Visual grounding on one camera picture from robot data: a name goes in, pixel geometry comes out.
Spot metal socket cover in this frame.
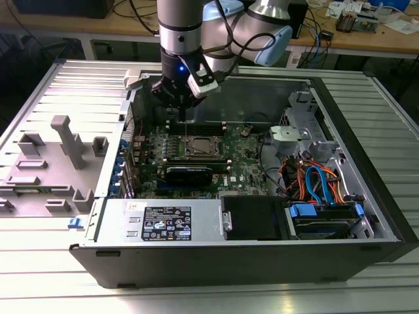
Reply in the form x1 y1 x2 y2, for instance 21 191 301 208
186 135 219 160

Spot CPU socket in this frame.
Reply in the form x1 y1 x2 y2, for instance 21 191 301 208
183 133 227 161

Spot black graphics card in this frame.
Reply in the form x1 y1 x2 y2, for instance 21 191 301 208
163 165 213 189

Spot green motherboard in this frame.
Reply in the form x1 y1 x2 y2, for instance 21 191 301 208
130 121 282 200

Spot wooden workbench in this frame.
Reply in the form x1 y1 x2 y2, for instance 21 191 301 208
287 0 419 60
0 0 161 61

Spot silver metal drive cage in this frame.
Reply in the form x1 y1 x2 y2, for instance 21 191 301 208
268 90 341 158

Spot large black box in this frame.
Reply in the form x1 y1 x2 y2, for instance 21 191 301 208
12 0 111 20

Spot silver power supply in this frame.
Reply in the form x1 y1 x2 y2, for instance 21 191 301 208
85 198 227 243

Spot black computer tower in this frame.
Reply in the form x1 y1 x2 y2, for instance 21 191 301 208
289 0 309 39

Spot black drive bay box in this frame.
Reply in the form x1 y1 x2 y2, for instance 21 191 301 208
221 195 289 241

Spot grey parts rack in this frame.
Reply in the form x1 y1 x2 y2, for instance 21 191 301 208
0 114 111 218

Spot copper wound transformer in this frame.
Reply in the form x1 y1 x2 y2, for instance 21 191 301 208
337 9 357 33

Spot white printed papers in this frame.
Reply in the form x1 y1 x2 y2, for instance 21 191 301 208
327 0 363 16

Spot black open PC case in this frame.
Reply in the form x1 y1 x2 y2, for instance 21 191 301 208
68 67 419 290

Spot small electronic device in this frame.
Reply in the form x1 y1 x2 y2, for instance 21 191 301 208
355 14 381 33

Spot hard disk in blue carrier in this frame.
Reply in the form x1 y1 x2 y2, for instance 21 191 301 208
287 202 366 239

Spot white paper sheet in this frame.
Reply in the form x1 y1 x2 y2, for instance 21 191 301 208
383 19 419 35

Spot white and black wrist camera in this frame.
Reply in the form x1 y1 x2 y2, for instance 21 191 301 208
187 61 219 99

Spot black camera cable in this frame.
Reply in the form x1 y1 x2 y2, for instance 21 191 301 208
199 0 279 82

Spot black looped wire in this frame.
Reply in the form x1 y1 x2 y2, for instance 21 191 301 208
244 112 273 132

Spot thick black wire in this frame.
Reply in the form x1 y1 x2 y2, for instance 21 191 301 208
259 132 289 200

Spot multicolour power wire bundle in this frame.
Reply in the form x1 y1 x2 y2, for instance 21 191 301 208
280 156 310 199

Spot hanging blue cable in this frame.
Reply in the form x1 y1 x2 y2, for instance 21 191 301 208
309 26 325 68

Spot blue disk wire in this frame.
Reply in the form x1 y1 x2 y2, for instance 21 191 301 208
306 165 335 207

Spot orange disk wire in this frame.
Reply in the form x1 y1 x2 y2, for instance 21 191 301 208
314 165 346 205

